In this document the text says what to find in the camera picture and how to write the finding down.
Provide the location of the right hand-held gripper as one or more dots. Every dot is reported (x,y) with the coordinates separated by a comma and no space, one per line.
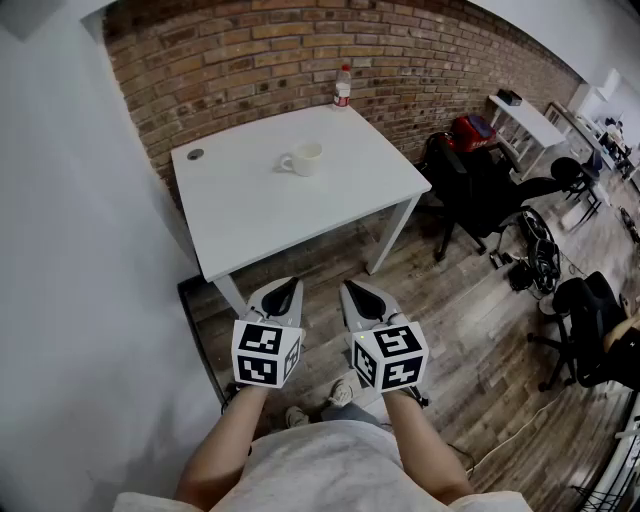
(395,357)

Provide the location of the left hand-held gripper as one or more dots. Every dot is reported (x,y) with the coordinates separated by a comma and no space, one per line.
(260,352)

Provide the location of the white mug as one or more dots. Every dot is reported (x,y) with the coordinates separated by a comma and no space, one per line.
(306,160)

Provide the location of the person's left forearm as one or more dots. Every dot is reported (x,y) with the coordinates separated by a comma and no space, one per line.
(220,440)

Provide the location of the person's right forearm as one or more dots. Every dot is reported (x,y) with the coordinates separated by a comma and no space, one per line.
(422,445)

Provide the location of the person's right beige shoe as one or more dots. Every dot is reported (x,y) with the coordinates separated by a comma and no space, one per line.
(341,392)

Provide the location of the person's beige shoe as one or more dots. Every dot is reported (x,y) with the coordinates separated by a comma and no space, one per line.
(296,416)
(341,392)

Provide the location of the white square table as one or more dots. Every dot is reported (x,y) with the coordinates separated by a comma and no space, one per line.
(280,215)

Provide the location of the person's grey trousers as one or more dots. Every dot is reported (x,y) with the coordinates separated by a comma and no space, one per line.
(350,412)

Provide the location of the person's left beige shoe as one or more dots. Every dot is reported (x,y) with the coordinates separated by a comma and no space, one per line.
(296,416)

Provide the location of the black power strip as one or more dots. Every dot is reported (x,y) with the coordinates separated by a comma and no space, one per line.
(501,260)

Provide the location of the black office chair with headrest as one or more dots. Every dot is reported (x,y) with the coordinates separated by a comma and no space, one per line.
(475,195)

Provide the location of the person's light grey shirt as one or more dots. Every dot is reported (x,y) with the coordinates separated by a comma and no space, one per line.
(320,470)

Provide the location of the red bag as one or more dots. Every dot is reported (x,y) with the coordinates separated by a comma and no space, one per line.
(472,132)

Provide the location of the black mesh office chair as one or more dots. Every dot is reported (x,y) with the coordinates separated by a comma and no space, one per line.
(585,320)

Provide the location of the clear plastic bottle red label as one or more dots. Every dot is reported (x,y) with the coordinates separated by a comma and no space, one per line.
(342,90)

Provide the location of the small black office chair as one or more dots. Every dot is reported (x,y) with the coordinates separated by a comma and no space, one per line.
(570,172)

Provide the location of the long white background table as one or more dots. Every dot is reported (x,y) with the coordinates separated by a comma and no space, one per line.
(530,120)

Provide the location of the black box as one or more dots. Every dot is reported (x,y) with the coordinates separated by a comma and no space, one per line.
(510,98)

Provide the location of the row of background desks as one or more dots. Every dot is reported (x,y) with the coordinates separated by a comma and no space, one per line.
(600,135)

